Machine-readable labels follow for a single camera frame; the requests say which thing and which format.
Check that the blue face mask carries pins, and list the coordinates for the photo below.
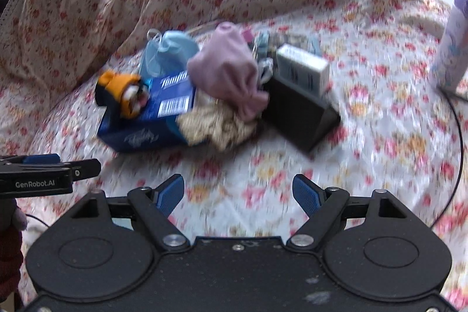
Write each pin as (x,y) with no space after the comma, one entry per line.
(166,53)

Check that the light blue drawstring sachet pouch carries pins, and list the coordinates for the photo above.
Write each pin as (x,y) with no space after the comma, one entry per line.
(261,46)

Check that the pink soft cloth item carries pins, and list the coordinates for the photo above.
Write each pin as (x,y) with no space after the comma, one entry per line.
(226,70)

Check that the white patterned bottle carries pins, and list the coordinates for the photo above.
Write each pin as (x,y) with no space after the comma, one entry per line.
(450,64)

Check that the floral fabric cover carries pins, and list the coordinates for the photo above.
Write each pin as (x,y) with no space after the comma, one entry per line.
(396,133)

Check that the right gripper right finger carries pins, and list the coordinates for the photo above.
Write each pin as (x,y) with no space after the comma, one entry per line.
(324,208)

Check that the light blue white small box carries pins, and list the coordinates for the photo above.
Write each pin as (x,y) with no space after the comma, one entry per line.
(303,69)

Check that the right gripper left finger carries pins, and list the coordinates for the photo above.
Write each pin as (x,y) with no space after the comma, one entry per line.
(153,207)

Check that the beige knitted soft item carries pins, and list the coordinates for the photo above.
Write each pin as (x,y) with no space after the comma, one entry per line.
(214,122)

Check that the blue Tempo tissue pack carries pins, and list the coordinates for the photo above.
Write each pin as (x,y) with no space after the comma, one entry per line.
(155,128)

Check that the orange black plush toy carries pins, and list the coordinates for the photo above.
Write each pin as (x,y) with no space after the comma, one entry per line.
(123,95)

